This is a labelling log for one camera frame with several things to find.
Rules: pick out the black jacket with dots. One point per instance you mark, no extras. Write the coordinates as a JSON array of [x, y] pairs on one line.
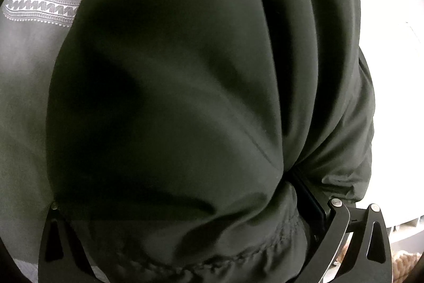
[[205, 87]]

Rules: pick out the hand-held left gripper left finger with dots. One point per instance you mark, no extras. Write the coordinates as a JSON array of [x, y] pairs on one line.
[[71, 251]]

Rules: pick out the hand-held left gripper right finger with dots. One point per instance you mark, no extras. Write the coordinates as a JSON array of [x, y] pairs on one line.
[[318, 203]]

